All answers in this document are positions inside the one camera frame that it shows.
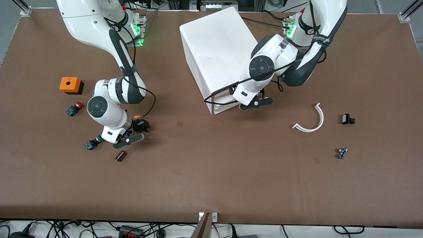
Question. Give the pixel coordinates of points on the green push button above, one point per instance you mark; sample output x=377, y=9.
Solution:
x=92, y=143

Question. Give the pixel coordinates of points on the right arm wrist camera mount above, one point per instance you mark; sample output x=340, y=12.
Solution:
x=129, y=140

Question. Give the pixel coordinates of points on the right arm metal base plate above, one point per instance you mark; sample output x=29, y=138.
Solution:
x=142, y=39

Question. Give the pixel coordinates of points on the aluminium frame post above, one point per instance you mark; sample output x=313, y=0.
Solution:
x=23, y=8
x=408, y=11

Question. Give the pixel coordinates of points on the white drawer cabinet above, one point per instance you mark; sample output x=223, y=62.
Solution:
x=214, y=46

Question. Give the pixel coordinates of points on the small blue grey component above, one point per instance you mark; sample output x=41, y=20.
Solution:
x=342, y=153

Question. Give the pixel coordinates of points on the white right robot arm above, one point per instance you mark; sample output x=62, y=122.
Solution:
x=82, y=19

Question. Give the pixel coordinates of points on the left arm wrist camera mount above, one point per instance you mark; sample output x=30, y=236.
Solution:
x=256, y=103

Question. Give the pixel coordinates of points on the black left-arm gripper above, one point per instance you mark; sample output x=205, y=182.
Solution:
x=230, y=91

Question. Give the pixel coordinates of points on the orange button box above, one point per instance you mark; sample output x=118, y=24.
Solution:
x=68, y=84

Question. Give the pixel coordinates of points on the white curved plastic strip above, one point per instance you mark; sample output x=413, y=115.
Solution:
x=320, y=120

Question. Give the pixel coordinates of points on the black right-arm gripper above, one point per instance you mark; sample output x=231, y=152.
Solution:
x=139, y=125

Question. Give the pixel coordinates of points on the white metal bracket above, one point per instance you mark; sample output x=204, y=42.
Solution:
x=214, y=217

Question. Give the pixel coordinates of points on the red push button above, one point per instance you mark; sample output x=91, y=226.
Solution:
x=75, y=109

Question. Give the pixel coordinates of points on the wooden beam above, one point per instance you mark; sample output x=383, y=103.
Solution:
x=202, y=228

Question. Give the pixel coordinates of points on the black plug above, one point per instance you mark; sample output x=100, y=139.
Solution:
x=19, y=235

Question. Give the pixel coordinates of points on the white plastic drawer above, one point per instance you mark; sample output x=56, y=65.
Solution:
x=221, y=96
x=226, y=104
x=224, y=110

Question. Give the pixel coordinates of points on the grey terminal device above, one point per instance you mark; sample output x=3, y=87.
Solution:
x=214, y=6

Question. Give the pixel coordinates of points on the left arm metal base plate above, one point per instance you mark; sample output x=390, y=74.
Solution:
x=286, y=44

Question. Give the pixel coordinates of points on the dark purple cylinder part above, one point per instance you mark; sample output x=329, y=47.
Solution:
x=121, y=156

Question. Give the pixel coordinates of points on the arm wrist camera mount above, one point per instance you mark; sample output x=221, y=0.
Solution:
x=129, y=140
x=256, y=103

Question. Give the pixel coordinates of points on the black orange power strip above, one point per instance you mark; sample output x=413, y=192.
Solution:
x=130, y=232

